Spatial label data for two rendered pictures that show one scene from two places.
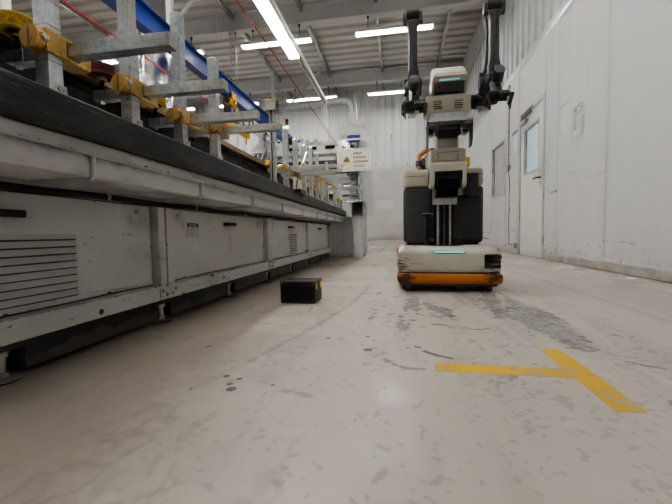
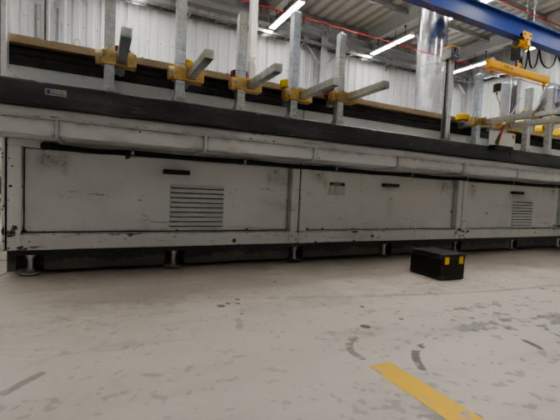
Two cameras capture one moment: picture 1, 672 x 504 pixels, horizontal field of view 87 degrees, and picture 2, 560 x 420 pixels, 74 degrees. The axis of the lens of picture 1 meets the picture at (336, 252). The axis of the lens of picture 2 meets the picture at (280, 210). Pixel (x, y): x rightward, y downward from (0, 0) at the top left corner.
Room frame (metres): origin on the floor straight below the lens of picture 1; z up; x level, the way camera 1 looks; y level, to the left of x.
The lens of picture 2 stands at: (0.30, -0.78, 0.38)
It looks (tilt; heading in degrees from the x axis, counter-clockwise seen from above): 3 degrees down; 54
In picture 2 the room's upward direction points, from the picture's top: 3 degrees clockwise
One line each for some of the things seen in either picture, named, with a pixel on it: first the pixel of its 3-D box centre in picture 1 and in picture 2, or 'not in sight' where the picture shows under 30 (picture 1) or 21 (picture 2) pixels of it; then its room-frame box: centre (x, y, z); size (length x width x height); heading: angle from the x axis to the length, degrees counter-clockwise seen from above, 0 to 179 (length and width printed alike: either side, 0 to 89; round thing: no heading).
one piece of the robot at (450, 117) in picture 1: (448, 129); not in sight; (2.20, -0.70, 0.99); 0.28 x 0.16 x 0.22; 80
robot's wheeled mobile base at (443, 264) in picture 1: (442, 262); not in sight; (2.49, -0.75, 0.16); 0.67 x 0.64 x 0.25; 170
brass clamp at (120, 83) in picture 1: (135, 91); (245, 85); (1.10, 0.60, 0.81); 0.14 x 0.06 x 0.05; 170
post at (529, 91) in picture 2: (303, 173); (527, 123); (3.05, 0.26, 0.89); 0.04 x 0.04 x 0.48; 80
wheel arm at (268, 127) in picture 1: (233, 130); (354, 95); (1.60, 0.44, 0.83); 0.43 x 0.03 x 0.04; 80
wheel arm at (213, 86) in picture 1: (159, 92); (255, 82); (1.11, 0.53, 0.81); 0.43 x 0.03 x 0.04; 80
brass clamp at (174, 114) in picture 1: (184, 119); (297, 96); (1.35, 0.56, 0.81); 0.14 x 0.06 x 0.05; 170
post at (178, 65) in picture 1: (179, 80); (293, 66); (1.32, 0.56, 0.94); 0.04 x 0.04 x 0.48; 80
